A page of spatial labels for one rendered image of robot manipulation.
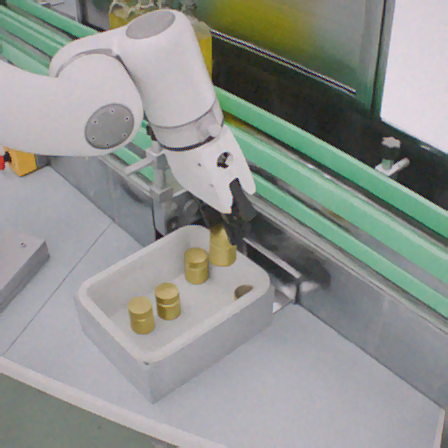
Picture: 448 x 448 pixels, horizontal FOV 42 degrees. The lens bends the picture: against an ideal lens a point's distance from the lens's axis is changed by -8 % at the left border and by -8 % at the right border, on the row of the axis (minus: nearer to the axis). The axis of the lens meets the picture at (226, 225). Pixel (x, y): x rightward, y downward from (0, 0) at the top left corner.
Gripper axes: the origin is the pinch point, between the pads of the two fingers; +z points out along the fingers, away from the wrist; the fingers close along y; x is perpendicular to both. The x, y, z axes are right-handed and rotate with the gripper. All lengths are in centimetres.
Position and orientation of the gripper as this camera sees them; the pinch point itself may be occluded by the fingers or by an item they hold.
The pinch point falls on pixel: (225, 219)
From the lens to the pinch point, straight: 76.4
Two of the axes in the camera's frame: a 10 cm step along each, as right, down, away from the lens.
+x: -7.2, 6.2, -3.0
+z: 2.5, 6.4, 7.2
